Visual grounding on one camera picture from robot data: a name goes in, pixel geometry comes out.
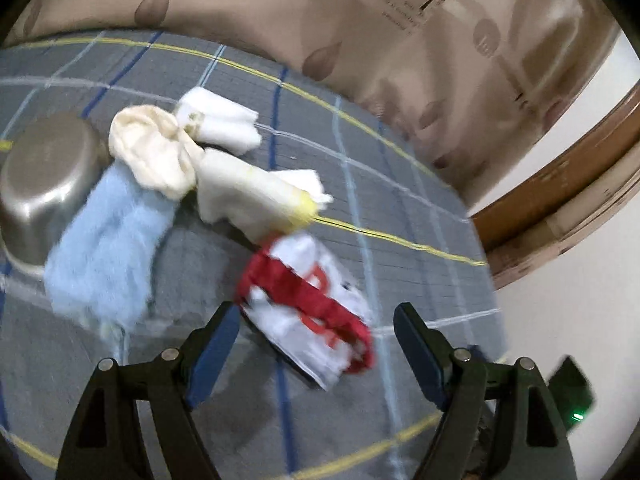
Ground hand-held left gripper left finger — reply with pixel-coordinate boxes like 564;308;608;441
55;302;241;480

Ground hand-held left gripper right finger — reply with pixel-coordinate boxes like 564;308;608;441
393;302;579;480

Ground red and white cloth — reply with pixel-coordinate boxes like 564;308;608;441
235;232;377;392

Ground light blue fluffy towel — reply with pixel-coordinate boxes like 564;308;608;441
44;162;177;335

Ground white cloth with yellow trim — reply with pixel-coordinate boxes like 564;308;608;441
196;149;318;242

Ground white fluffy towel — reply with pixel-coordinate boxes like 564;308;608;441
272;169;335;207

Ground cream ruffled cloth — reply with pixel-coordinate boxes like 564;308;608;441
107;105;206;200

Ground white patterned cloth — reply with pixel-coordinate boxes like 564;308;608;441
175;86;262;156

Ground grey plaid bed sheet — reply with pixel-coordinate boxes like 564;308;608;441
0;30;511;480

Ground stainless steel bowl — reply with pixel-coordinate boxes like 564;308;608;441
0;112;114;277

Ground beige leaf print curtain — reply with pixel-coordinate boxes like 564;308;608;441
0;0;627;211

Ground brown wooden frame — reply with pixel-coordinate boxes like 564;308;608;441
470;94;640;291

